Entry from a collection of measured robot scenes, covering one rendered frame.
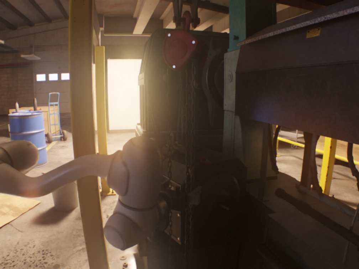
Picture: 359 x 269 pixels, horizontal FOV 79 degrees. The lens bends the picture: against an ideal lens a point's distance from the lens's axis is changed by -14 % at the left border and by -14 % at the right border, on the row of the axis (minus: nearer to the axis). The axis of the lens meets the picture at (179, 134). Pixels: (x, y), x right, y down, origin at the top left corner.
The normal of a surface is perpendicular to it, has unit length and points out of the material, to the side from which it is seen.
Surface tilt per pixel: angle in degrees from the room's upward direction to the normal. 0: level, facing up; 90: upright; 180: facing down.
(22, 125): 90
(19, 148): 48
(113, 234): 86
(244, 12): 90
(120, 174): 85
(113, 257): 0
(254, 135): 72
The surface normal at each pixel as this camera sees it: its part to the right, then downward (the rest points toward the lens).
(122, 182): -0.29, 0.22
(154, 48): 0.26, 0.17
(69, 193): 0.71, 0.17
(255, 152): 0.25, -0.14
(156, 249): 0.00, -0.98
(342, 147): -0.94, 0.06
